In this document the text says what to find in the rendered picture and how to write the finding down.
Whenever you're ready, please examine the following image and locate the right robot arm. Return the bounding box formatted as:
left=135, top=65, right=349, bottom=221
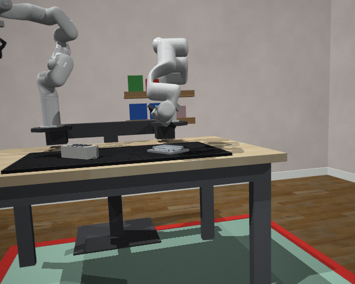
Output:
left=0, top=0, right=78, bottom=128

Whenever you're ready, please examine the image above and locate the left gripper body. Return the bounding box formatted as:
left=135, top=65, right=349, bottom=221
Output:
left=151, top=109, right=173, bottom=127

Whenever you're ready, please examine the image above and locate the white control panel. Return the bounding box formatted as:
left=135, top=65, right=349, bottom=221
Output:
left=60, top=144, right=99, bottom=160

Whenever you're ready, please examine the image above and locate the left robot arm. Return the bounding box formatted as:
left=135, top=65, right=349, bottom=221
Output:
left=147, top=37, right=189, bottom=122

